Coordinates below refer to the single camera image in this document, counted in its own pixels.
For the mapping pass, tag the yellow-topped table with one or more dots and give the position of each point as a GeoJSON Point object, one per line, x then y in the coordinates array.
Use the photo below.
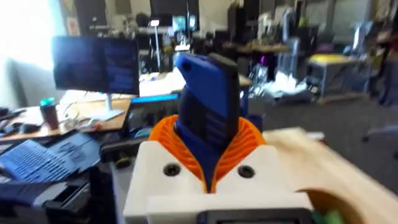
{"type": "Point", "coordinates": [329, 59]}

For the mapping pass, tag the wooden office desk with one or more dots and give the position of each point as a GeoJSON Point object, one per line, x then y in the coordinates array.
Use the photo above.
{"type": "Point", "coordinates": [93, 109]}

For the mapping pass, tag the right gripper white and orange right finger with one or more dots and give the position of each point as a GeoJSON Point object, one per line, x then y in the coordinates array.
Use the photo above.
{"type": "Point", "coordinates": [264, 174]}

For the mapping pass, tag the dark computer monitor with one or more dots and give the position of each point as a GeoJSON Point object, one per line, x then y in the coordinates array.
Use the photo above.
{"type": "Point", "coordinates": [93, 63]}

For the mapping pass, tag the black computer mouse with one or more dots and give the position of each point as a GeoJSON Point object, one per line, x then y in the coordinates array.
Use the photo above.
{"type": "Point", "coordinates": [29, 127]}

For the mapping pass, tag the right gripper white and orange left finger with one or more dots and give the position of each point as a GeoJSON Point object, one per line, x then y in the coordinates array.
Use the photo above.
{"type": "Point", "coordinates": [149, 174]}

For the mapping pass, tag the dark cup with teal lid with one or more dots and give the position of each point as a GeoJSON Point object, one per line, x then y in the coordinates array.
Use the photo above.
{"type": "Point", "coordinates": [49, 113]}

